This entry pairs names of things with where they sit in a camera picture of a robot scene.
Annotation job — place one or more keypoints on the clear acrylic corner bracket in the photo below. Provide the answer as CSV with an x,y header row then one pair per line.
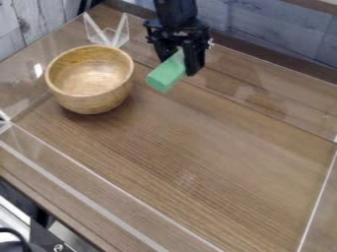
x,y
110,37

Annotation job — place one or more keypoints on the wooden bowl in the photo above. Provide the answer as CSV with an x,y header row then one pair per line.
x,y
89,78

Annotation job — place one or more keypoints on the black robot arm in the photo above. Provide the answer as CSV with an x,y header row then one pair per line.
x,y
176,12

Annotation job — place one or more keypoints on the black table frame bracket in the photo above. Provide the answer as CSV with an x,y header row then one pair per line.
x,y
54,237

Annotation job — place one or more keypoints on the clear acrylic tray wall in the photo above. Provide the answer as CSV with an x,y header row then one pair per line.
x,y
116,178

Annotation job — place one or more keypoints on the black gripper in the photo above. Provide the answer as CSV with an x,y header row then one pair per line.
x,y
167,38

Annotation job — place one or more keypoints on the green rectangular block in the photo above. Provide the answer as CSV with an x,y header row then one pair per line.
x,y
168,73

